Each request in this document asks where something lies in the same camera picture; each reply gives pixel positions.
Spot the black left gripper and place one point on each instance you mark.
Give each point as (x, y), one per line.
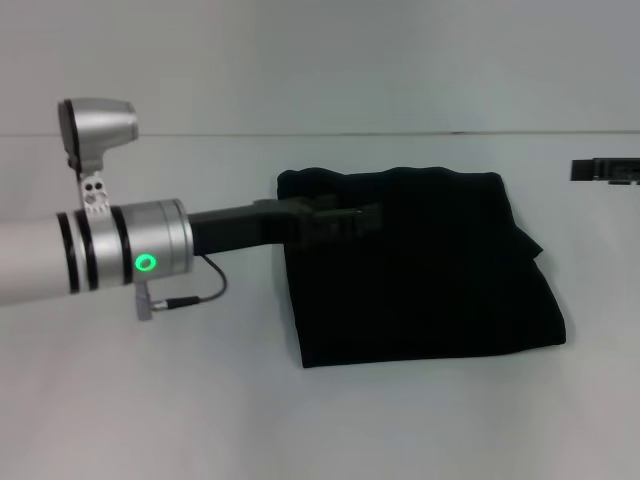
(240, 225)

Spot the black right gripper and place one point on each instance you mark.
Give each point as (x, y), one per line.
(625, 172)

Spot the black t-shirt with white print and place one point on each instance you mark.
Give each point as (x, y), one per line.
(425, 275)

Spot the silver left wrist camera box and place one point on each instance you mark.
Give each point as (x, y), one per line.
(95, 130)

